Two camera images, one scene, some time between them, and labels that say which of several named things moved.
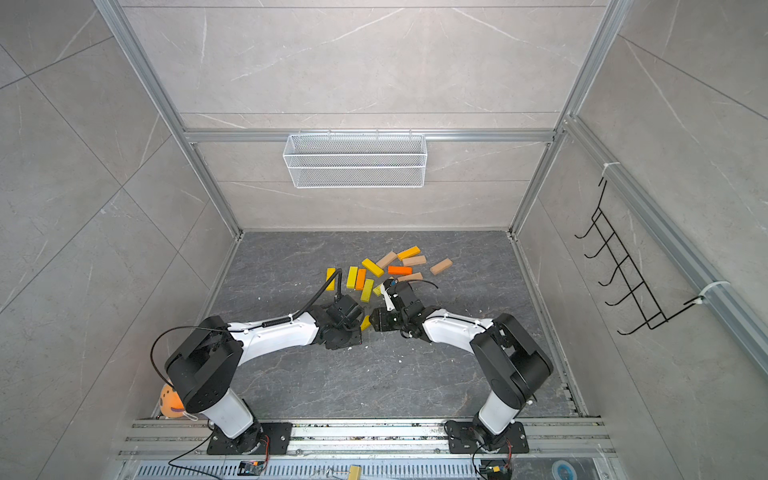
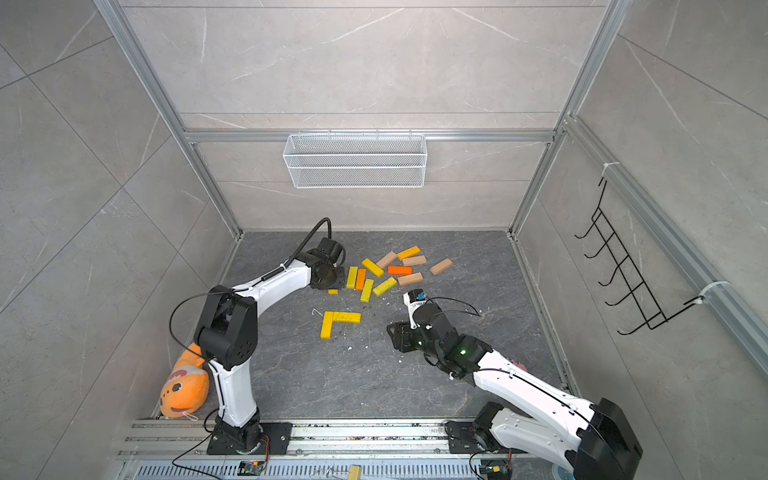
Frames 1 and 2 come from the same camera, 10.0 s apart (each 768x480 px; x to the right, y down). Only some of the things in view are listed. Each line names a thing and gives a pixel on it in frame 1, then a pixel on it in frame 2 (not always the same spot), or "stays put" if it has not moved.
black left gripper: (358, 339) -> (341, 282)
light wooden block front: (414, 276) stays put
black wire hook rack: (640, 298) stays put
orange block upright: (361, 277) stays put
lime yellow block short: (367, 290) stays put
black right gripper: (383, 322) -> (402, 340)
